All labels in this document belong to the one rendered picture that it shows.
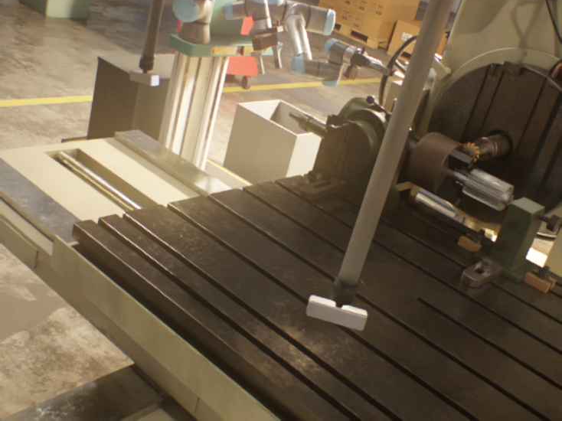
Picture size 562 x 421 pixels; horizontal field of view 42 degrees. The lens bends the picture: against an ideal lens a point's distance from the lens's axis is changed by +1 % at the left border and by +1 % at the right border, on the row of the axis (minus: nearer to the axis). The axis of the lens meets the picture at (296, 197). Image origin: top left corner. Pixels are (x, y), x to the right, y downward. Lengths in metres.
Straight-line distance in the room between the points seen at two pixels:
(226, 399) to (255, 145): 3.10
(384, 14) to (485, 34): 7.96
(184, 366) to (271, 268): 0.39
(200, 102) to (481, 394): 2.60
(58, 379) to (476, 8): 2.08
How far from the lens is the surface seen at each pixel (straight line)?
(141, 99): 3.82
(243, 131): 4.66
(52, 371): 3.06
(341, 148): 2.39
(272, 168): 4.53
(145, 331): 1.79
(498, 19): 2.73
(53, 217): 2.54
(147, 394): 2.08
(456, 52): 2.80
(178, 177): 3.03
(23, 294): 3.46
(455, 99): 2.68
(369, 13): 10.81
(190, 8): 3.28
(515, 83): 2.58
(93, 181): 2.93
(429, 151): 2.40
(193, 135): 4.02
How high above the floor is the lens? 1.95
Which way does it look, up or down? 23 degrees down
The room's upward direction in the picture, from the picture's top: 16 degrees clockwise
